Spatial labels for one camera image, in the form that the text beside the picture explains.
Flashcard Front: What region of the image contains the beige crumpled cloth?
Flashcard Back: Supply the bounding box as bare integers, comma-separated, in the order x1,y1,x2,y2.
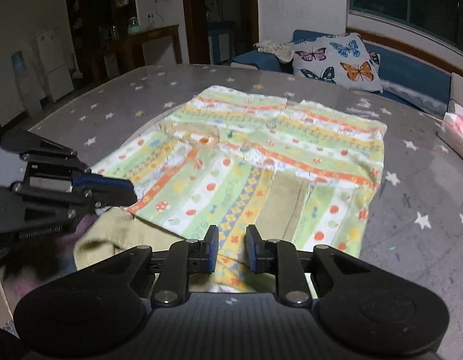
254,40,294,63

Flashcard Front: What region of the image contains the wooden side table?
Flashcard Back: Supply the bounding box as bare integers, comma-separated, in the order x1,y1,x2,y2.
116,24,183,72

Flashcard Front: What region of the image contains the dark wooden door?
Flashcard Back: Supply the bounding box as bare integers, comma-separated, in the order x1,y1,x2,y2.
182,0,259,65

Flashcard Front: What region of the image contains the colourful patterned child garment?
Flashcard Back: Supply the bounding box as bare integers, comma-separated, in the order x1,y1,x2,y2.
74,86,387,292

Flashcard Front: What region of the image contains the grey star tablecloth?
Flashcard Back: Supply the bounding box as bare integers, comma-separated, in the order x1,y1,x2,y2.
0,65,463,359

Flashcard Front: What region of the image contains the white refrigerator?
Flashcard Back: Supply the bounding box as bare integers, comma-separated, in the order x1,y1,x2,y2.
35,28,74,102

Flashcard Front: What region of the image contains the butterfly print pillow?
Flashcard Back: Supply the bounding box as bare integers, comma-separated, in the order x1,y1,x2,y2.
292,33,383,93

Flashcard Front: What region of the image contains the grey cushion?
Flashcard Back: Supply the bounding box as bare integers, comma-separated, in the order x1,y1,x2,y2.
450,73,463,106

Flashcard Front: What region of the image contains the dark shelving cabinet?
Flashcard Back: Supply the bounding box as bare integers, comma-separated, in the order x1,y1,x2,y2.
66,0,137,81

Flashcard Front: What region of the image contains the pink tissue pack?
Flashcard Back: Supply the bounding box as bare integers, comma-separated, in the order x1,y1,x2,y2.
438,103,463,158

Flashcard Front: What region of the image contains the blue sofa bench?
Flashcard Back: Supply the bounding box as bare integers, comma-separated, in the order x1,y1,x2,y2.
231,29,452,119

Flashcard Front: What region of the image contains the water dispenser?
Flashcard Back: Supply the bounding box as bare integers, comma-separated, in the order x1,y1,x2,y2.
11,50,44,118

